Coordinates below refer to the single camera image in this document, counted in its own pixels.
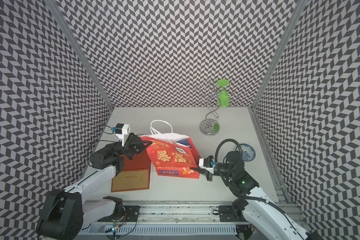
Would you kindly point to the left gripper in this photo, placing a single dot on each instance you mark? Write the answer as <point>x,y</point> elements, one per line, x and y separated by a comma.
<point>138,146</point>

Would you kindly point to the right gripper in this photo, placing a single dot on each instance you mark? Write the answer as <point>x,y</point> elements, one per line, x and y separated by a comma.
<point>210,177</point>

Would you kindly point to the plain red paper bag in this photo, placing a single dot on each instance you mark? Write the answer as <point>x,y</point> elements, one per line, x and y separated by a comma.
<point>135,175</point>

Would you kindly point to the red printed paper bag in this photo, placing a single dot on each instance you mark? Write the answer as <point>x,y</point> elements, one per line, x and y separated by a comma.
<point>172,154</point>

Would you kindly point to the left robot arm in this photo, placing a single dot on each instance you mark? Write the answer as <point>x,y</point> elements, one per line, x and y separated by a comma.
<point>67,211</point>

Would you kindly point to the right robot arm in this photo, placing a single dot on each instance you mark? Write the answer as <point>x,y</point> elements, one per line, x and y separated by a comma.
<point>252,203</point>

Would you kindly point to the blue white ceramic dish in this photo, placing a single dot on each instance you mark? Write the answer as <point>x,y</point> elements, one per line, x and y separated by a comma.
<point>249,153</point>

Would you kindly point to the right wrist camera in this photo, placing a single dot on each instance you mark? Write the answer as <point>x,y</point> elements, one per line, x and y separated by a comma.
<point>208,163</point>

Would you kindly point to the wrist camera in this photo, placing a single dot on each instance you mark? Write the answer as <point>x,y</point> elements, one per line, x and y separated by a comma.
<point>208,163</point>
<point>121,131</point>

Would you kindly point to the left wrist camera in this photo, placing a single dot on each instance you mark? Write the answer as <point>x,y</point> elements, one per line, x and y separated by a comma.
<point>121,131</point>

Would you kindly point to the green wire rack stand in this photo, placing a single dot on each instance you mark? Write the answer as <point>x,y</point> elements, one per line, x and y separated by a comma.
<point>216,98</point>

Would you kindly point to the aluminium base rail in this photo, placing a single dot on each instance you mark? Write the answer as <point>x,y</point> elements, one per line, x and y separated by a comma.
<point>179,219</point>

